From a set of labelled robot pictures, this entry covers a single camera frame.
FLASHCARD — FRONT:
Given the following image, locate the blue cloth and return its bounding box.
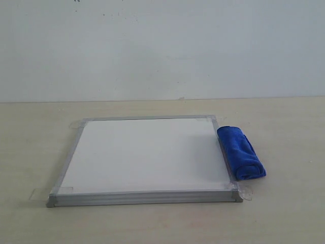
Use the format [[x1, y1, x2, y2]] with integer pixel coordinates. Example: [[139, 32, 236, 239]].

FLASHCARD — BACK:
[[217, 126, 266, 180]]

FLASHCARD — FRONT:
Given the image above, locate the clear tape front right corner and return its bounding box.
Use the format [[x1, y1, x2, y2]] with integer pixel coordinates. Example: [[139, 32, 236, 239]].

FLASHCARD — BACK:
[[229, 182, 253, 202]]

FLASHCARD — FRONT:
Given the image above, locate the white board with aluminium frame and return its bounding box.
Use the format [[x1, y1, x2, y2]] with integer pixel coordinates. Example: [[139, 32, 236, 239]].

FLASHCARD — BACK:
[[46, 115, 243, 208]]

